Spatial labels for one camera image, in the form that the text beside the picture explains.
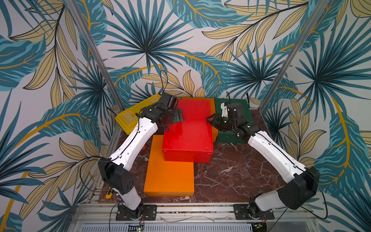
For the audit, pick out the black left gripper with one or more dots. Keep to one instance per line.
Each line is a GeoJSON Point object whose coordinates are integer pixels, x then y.
{"type": "Point", "coordinates": [179, 116]}

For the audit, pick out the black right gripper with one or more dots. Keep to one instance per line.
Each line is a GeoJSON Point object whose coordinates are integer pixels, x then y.
{"type": "Point", "coordinates": [217, 122]}

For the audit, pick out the red shoebox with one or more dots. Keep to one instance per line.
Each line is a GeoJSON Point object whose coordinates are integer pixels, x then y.
{"type": "Point", "coordinates": [192, 139]}

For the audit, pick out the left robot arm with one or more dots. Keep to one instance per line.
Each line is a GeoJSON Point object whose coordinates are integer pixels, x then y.
{"type": "Point", "coordinates": [115, 170]}

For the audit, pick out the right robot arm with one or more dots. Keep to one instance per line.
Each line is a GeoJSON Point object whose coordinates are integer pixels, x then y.
{"type": "Point", "coordinates": [301, 182]}

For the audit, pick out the green shoebox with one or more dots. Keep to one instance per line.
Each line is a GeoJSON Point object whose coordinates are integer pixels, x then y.
{"type": "Point", "coordinates": [236, 111]}

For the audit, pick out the yellow and black toolbox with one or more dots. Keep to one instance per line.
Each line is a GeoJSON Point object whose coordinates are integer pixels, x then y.
{"type": "Point", "coordinates": [128, 119]}

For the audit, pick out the yellow utility knife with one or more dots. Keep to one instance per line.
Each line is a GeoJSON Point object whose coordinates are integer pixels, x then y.
{"type": "Point", "coordinates": [109, 193]}

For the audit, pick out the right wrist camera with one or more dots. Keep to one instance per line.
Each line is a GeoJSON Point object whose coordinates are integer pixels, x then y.
{"type": "Point", "coordinates": [224, 110]}

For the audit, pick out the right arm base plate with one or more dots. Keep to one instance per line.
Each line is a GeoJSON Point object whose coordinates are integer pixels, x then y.
{"type": "Point", "coordinates": [247, 211]}

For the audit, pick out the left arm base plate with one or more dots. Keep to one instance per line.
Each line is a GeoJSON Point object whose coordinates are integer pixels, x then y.
{"type": "Point", "coordinates": [146, 212]}

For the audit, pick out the left aluminium frame post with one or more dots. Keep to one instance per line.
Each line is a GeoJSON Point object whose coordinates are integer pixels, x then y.
{"type": "Point", "coordinates": [86, 34]}

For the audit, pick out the aluminium frame post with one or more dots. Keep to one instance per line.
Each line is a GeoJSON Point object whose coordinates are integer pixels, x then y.
{"type": "Point", "coordinates": [86, 34]}
{"type": "Point", "coordinates": [312, 20]}

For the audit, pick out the right aluminium frame post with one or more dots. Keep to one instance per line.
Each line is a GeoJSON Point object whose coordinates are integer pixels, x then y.
{"type": "Point", "coordinates": [312, 20]}

